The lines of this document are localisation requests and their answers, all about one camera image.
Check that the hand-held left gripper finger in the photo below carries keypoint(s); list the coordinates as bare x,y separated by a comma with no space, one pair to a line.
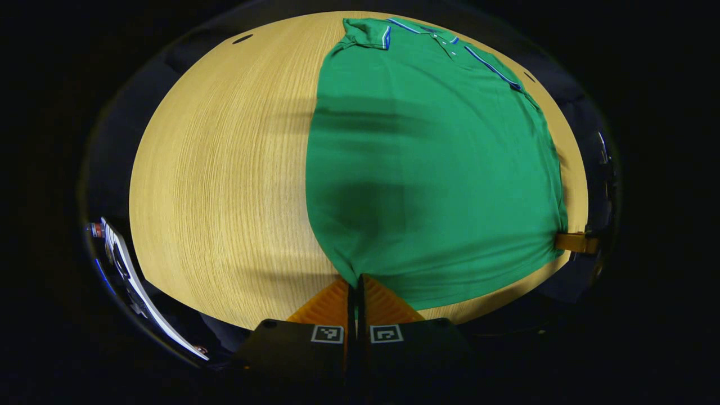
351,337
363,337

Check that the green T-shirt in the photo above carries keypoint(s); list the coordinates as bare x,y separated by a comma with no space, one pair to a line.
422,197

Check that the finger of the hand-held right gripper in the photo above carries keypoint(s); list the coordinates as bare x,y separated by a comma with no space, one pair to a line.
574,243

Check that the white side desk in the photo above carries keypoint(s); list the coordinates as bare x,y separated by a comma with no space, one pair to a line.
112,235

